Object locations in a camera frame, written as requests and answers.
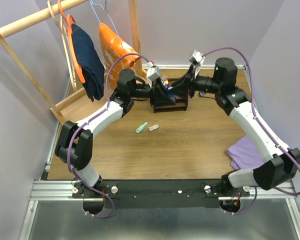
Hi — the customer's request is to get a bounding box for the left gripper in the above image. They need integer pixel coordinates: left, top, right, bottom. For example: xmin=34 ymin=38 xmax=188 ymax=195
xmin=129 ymin=76 xmax=176 ymax=108

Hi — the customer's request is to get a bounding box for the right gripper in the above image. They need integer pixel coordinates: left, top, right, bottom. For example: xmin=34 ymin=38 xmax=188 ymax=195
xmin=168 ymin=63 xmax=223 ymax=100

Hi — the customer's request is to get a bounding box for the green correction tape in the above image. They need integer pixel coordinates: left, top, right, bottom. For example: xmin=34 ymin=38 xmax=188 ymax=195
xmin=135 ymin=121 xmax=148 ymax=134

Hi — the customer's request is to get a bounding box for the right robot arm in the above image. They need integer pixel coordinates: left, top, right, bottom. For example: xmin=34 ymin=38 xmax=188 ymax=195
xmin=169 ymin=55 xmax=300 ymax=196

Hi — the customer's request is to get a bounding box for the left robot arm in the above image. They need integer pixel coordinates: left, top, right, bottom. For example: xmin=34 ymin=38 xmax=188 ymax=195
xmin=55 ymin=66 xmax=176 ymax=198

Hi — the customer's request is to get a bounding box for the brown wooden desk organizer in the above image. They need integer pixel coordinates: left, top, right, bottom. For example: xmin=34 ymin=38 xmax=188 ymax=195
xmin=152 ymin=78 xmax=188 ymax=114

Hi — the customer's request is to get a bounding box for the white eraser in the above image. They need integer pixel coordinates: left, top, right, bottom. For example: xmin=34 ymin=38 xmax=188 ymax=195
xmin=148 ymin=124 xmax=159 ymax=132

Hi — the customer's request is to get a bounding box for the orange patterned garment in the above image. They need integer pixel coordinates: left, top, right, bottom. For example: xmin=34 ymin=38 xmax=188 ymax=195
xmin=98 ymin=23 xmax=141 ymax=86

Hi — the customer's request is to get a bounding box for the navy blue garment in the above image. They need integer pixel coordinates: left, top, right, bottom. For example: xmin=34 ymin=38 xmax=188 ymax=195
xmin=72 ymin=24 xmax=105 ymax=102

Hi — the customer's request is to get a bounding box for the purple cloth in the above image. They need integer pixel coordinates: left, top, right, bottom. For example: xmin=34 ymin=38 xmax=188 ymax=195
xmin=226 ymin=135 xmax=264 ymax=170

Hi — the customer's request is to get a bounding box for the beige hanger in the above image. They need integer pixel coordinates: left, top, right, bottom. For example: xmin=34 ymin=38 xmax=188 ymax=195
xmin=47 ymin=0 xmax=78 ymax=92

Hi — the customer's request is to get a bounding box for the wooden clothes rack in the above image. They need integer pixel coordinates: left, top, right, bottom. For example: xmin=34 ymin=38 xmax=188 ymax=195
xmin=0 ymin=0 xmax=146 ymax=125

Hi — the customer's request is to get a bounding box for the orange hanger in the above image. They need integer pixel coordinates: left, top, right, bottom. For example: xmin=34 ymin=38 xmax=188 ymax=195
xmin=57 ymin=0 xmax=86 ymax=84

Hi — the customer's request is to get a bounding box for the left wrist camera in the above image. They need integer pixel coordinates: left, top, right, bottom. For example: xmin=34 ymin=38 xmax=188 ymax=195
xmin=146 ymin=61 xmax=161 ymax=85

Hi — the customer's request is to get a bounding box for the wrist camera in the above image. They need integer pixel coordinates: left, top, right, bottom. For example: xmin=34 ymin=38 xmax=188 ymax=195
xmin=146 ymin=61 xmax=161 ymax=85
xmin=188 ymin=50 xmax=205 ymax=78

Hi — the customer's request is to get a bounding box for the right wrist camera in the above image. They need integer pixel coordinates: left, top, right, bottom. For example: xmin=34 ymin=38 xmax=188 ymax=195
xmin=188 ymin=50 xmax=205 ymax=78

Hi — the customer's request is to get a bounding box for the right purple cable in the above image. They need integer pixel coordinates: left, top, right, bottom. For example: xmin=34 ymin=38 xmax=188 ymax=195
xmin=202 ymin=46 xmax=300 ymax=216

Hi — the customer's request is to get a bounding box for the purple cable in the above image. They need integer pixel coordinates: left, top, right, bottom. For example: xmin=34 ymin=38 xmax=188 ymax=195
xmin=202 ymin=46 xmax=300 ymax=216
xmin=67 ymin=52 xmax=155 ymax=219

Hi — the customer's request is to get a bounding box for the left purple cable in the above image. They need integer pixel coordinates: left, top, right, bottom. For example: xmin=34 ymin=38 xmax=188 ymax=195
xmin=67 ymin=52 xmax=155 ymax=219

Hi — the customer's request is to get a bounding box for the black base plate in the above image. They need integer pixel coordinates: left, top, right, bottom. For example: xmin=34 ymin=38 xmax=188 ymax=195
xmin=72 ymin=178 xmax=245 ymax=212

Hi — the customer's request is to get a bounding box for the blue wire hanger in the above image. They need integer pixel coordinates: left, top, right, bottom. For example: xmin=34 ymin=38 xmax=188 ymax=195
xmin=88 ymin=0 xmax=120 ymax=37

